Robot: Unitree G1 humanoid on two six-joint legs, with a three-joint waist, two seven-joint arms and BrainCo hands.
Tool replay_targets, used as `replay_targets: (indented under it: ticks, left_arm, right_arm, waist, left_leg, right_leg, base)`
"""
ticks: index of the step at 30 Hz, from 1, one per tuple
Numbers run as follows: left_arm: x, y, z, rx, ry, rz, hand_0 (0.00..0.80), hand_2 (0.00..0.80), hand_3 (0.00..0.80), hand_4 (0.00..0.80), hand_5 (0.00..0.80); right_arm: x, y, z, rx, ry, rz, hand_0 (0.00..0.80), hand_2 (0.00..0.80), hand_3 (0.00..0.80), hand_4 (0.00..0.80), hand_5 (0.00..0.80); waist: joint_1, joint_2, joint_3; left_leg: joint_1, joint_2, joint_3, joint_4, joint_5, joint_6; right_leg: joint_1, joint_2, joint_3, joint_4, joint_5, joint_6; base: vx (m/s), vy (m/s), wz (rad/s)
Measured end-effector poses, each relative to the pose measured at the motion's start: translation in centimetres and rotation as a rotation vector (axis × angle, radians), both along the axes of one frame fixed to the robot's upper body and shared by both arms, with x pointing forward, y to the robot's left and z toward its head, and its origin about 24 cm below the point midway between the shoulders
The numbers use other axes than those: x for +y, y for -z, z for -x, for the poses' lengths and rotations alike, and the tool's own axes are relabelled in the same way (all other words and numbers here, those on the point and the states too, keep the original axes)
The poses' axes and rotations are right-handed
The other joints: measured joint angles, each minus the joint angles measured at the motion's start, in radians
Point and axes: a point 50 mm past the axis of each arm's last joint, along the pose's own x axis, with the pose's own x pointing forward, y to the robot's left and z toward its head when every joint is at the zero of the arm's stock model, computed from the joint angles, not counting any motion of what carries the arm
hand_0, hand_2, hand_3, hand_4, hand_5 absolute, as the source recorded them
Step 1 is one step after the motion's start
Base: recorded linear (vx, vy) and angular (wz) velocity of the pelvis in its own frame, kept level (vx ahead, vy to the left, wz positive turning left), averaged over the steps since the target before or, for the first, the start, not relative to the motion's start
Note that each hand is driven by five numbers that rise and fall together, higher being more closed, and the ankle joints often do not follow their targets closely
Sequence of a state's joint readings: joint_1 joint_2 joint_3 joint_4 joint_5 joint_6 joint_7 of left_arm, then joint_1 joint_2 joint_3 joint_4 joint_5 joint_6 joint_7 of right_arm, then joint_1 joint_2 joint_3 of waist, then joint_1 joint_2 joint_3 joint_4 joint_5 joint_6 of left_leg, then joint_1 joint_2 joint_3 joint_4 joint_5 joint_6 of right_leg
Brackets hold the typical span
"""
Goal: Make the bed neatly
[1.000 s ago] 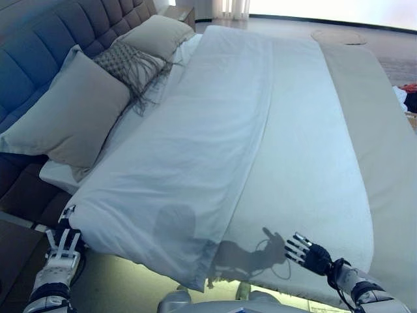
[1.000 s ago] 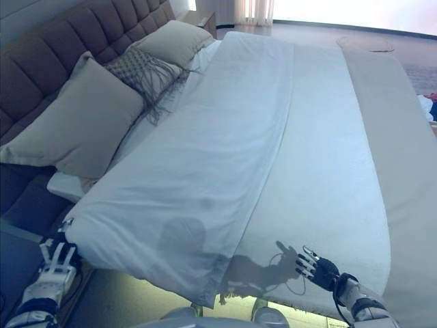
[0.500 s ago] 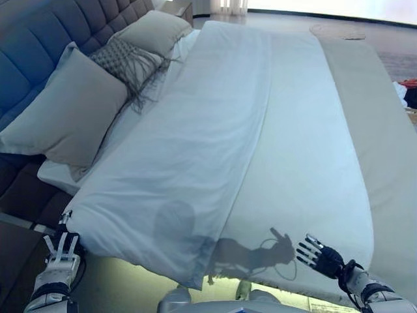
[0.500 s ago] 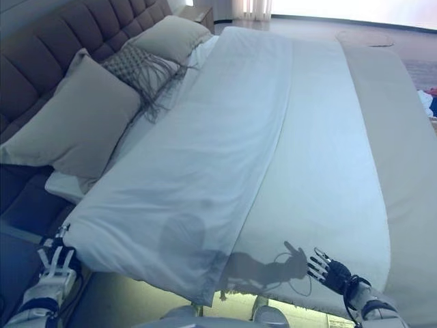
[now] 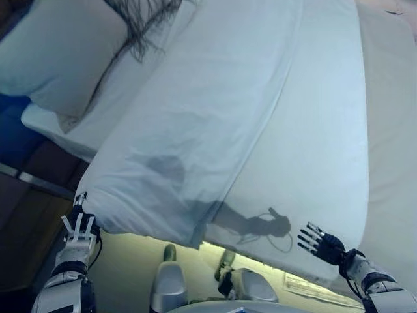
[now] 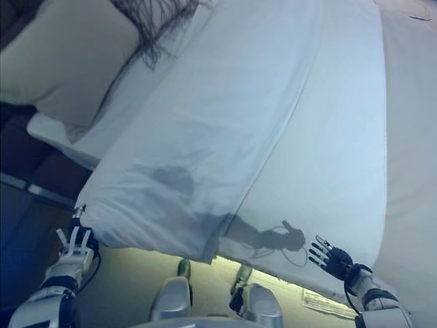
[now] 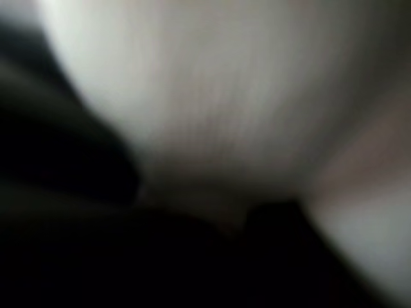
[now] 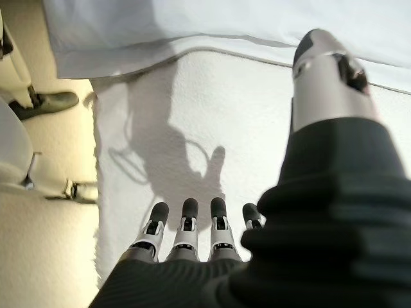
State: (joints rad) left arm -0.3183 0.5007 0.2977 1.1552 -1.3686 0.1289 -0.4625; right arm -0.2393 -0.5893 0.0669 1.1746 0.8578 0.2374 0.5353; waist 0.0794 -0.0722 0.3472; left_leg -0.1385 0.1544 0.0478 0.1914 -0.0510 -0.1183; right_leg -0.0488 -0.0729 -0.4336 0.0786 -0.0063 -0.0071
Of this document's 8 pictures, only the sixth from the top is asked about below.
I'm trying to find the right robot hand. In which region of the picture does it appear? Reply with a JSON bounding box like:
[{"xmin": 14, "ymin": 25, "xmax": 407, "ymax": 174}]
[{"xmin": 308, "ymin": 234, "xmax": 354, "ymax": 281}]

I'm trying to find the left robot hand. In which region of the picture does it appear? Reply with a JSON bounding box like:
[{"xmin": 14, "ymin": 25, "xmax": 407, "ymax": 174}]
[{"xmin": 56, "ymin": 204, "xmax": 100, "ymax": 271}]

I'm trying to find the white duvet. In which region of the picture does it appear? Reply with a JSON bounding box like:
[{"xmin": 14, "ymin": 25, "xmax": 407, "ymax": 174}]
[{"xmin": 75, "ymin": 0, "xmax": 389, "ymax": 264}]

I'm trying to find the right silver robot leg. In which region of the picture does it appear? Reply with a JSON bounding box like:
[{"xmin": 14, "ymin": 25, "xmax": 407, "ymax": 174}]
[{"xmin": 229, "ymin": 283, "xmax": 283, "ymax": 325}]

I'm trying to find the silver robot leg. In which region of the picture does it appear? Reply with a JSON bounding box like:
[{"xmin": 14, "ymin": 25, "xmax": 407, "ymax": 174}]
[
  {"xmin": 229, "ymin": 283, "xmax": 283, "ymax": 325},
  {"xmin": 150, "ymin": 276, "xmax": 193, "ymax": 323}
]

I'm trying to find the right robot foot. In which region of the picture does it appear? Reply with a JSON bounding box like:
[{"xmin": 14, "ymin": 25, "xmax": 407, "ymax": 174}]
[{"xmin": 234, "ymin": 264, "xmax": 254, "ymax": 285}]

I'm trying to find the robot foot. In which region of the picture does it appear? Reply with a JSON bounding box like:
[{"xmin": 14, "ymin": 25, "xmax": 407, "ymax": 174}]
[
  {"xmin": 176, "ymin": 258, "xmax": 193, "ymax": 278},
  {"xmin": 234, "ymin": 264, "xmax": 254, "ymax": 285}
]

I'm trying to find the mattress with white sheet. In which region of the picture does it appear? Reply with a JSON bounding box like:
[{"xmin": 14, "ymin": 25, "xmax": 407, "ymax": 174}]
[{"xmin": 26, "ymin": 51, "xmax": 147, "ymax": 172}]

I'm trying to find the left silver robot leg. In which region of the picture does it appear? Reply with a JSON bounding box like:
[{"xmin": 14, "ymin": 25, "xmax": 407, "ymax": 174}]
[{"xmin": 150, "ymin": 276, "xmax": 193, "ymax": 323}]

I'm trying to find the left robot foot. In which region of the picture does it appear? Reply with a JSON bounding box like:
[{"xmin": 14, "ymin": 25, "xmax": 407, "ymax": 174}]
[{"xmin": 176, "ymin": 258, "xmax": 193, "ymax": 278}]

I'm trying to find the large beige pillow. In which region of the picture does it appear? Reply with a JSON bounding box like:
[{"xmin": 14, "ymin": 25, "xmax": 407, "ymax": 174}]
[{"xmin": 0, "ymin": 0, "xmax": 141, "ymax": 145}]

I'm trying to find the grey fringed woven cushion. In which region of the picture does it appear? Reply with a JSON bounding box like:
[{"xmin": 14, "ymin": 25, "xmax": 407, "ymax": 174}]
[{"xmin": 109, "ymin": 0, "xmax": 203, "ymax": 71}]

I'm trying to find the brown upholstered bed frame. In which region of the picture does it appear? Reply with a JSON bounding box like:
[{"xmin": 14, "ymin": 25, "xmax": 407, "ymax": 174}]
[{"xmin": 0, "ymin": 102, "xmax": 100, "ymax": 215}]

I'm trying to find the thin black floor cable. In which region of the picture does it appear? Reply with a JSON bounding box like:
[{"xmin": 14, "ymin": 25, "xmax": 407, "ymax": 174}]
[{"xmin": 407, "ymin": 0, "xmax": 434, "ymax": 22}]

